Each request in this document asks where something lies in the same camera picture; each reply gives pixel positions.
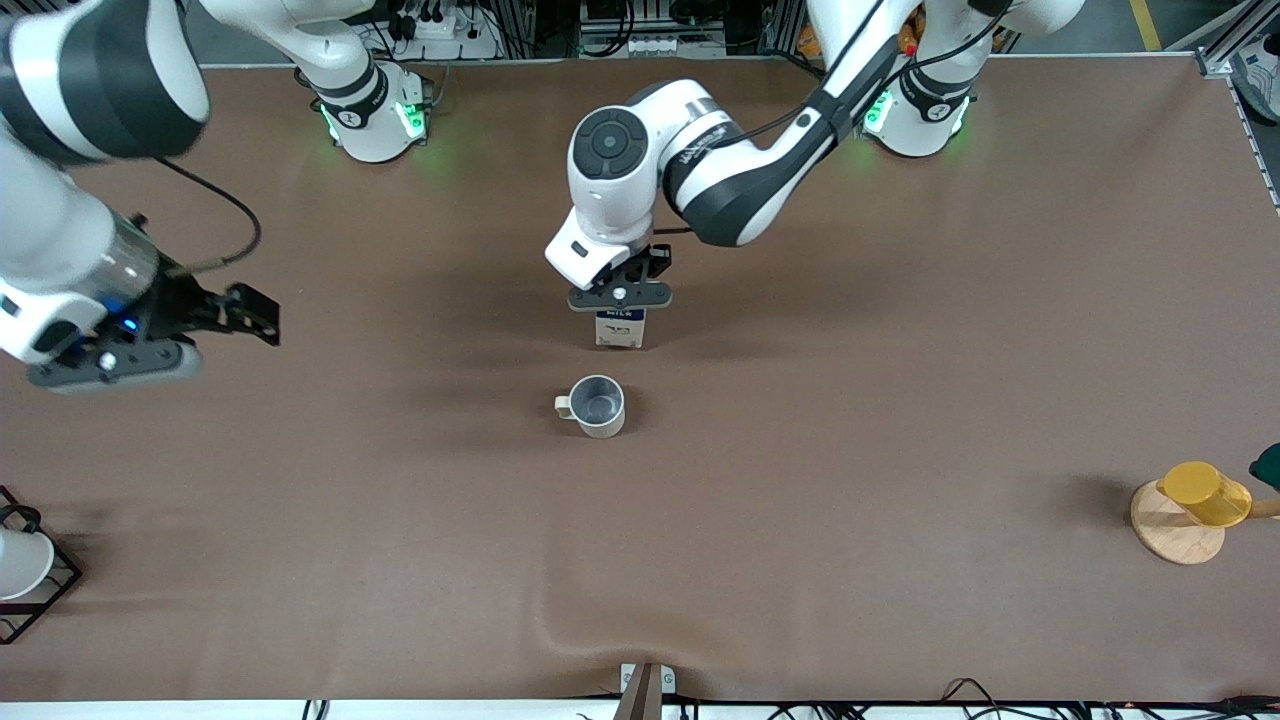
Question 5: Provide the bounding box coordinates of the blue milk carton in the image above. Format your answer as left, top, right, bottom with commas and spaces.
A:
594, 308, 647, 350

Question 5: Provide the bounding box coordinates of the grey ribbed cup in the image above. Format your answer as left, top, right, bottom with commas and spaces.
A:
555, 375, 627, 439

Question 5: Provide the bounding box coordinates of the white cup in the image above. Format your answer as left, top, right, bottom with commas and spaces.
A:
0, 527, 55, 601

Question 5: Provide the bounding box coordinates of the yellow plastic cup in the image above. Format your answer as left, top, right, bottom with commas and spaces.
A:
1157, 461, 1253, 528

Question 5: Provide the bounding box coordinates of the brown table cloth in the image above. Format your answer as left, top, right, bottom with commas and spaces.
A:
0, 55, 1280, 703

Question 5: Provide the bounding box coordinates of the white power strip with plugs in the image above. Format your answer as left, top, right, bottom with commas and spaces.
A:
395, 0, 501, 59

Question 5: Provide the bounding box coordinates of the wooden mug stand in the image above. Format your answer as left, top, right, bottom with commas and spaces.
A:
1130, 478, 1280, 566

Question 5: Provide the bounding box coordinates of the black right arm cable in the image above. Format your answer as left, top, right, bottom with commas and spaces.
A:
152, 158, 263, 277

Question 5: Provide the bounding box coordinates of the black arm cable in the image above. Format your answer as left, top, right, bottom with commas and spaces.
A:
650, 0, 1006, 238
152, 158, 263, 277

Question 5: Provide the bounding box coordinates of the black wire rack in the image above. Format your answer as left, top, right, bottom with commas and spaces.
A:
0, 487, 83, 644

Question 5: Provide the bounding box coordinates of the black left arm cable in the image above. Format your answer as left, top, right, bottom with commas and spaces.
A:
650, 0, 1006, 238

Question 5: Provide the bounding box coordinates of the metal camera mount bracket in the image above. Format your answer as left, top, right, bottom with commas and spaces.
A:
620, 662, 676, 720

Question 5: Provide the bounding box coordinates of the aluminium frame profile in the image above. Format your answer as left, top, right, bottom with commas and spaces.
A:
1195, 0, 1280, 213

